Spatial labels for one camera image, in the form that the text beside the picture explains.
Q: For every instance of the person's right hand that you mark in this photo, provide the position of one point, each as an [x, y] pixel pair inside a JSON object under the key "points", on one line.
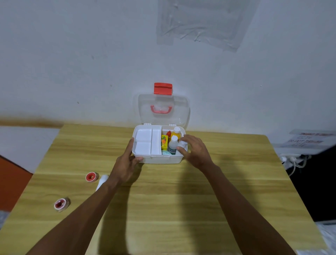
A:
{"points": [[197, 153]]}

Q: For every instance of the person's left hand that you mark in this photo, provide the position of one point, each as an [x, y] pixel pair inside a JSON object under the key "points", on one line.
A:
{"points": [[123, 168]]}

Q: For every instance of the person's left thumb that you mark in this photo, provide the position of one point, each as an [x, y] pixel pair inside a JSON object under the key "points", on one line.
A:
{"points": [[137, 159]]}

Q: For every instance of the person's right thumb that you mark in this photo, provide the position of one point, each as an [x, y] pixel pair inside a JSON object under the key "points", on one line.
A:
{"points": [[182, 151]]}

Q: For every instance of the small white container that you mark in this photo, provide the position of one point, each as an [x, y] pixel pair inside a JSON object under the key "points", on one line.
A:
{"points": [[182, 143]]}

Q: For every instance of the white first aid box clear lid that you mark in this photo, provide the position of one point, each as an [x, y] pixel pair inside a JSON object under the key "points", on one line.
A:
{"points": [[157, 159]]}

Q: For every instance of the person's left forearm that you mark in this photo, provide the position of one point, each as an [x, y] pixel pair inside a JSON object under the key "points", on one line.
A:
{"points": [[84, 218]]}

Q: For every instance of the person's right forearm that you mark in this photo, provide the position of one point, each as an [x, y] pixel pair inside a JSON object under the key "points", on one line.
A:
{"points": [[241, 210]]}

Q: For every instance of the white bottle blue label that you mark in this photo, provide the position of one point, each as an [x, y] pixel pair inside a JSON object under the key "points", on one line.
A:
{"points": [[172, 145]]}

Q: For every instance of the yellow bottle white cap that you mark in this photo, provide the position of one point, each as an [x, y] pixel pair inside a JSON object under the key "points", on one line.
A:
{"points": [[176, 133]]}

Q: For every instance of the white divided tray insert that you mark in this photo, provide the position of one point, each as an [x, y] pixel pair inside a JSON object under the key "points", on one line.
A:
{"points": [[147, 141]]}

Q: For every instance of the small yellow carton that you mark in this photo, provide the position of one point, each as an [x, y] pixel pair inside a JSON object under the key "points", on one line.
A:
{"points": [[164, 142]]}

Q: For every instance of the small red-capped tube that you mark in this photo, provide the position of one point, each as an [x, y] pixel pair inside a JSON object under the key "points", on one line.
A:
{"points": [[168, 133]]}

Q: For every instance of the white bandage roll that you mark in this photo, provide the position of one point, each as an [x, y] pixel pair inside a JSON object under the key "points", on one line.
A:
{"points": [[101, 181]]}

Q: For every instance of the red core tape roll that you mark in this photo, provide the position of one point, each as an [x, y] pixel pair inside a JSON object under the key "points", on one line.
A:
{"points": [[61, 204], [91, 177]]}

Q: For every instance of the white power strip with plugs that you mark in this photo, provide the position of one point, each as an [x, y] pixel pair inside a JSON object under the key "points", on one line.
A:
{"points": [[290, 157]]}

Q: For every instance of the paper notice sign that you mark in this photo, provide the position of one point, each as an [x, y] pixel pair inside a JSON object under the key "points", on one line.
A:
{"points": [[305, 139]]}

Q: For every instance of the orange furniture panel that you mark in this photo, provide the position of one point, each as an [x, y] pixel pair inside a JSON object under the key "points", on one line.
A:
{"points": [[13, 184]]}

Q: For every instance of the black furniture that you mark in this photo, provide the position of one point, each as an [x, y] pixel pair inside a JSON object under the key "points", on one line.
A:
{"points": [[315, 184]]}

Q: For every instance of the clear plastic sheet on wall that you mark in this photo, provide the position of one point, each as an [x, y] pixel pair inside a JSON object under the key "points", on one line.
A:
{"points": [[204, 22]]}

